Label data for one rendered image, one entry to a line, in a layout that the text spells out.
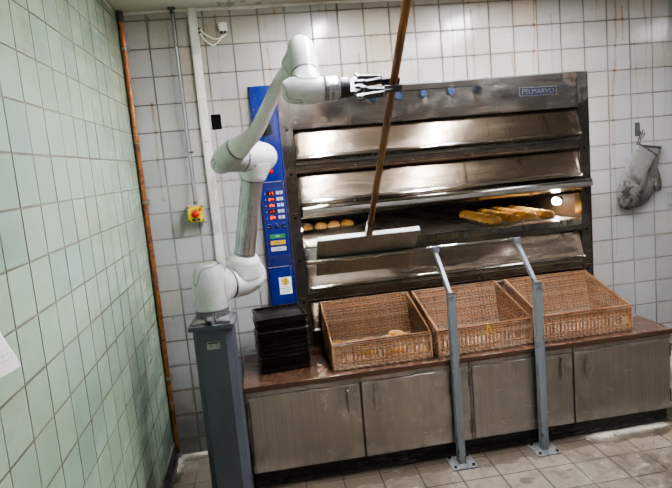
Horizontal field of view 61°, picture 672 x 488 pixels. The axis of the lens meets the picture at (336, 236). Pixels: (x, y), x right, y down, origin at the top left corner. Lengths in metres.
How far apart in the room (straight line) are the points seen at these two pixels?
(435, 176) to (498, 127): 0.50
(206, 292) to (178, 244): 0.84
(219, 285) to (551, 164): 2.24
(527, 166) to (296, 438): 2.14
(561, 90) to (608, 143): 0.46
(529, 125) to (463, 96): 0.46
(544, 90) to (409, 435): 2.23
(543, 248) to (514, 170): 0.54
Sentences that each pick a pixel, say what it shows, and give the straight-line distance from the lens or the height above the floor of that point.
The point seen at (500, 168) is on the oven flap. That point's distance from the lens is 3.72.
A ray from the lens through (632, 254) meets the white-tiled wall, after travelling 4.22.
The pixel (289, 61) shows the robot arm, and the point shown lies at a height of 2.07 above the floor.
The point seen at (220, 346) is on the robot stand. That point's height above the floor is 0.90.
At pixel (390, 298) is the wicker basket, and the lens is 3.53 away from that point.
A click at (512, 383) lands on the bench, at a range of 3.37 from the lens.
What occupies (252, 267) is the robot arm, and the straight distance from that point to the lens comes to 2.75.
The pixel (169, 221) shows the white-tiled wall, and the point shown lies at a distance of 3.43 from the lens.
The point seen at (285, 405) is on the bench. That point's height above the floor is 0.45.
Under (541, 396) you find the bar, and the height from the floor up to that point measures 0.32.
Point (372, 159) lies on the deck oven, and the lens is 3.46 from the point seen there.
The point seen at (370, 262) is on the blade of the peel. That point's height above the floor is 1.10.
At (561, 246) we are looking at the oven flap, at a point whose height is 1.01.
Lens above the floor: 1.69
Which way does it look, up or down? 7 degrees down
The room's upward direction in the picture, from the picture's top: 5 degrees counter-clockwise
